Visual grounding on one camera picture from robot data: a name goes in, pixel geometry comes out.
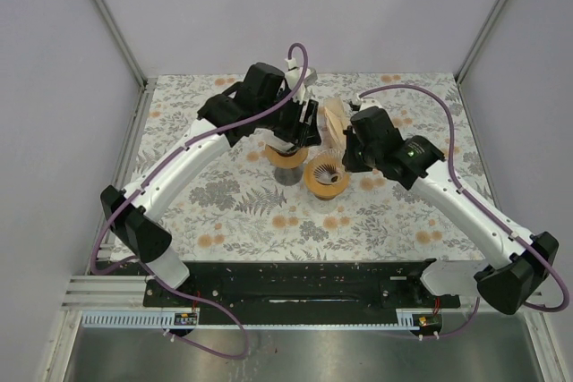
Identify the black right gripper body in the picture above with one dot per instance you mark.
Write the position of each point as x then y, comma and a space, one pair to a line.
359, 157

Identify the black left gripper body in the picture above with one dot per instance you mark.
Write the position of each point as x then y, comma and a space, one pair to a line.
285, 121

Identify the beige filter stack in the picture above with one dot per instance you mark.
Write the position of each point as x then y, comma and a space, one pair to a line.
336, 121

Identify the small glass cup brown base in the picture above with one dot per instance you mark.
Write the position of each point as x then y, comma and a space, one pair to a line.
324, 205

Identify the white paper coffee filter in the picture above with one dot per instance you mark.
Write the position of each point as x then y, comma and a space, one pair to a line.
283, 147

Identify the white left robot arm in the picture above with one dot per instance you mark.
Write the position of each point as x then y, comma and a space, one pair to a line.
267, 99

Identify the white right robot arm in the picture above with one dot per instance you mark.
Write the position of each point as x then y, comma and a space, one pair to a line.
517, 261

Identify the glass coffee carafe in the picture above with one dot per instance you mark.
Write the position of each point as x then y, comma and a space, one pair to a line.
288, 176

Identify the floral patterned tablecloth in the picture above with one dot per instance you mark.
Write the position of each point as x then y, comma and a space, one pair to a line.
236, 210

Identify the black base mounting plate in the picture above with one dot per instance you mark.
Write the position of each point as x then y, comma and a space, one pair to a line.
293, 295

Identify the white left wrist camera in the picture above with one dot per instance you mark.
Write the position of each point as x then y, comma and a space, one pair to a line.
293, 74

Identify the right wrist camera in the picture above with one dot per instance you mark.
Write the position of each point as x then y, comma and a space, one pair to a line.
356, 104

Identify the aluminium frame rail left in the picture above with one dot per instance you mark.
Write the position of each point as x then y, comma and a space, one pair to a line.
118, 38

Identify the aluminium frame rail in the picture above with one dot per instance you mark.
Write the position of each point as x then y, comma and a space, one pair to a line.
118, 38
480, 39

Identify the aluminium frame rail right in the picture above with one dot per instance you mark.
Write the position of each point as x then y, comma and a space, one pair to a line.
480, 39

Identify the white slotted cable duct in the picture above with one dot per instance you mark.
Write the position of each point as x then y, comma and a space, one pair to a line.
139, 319

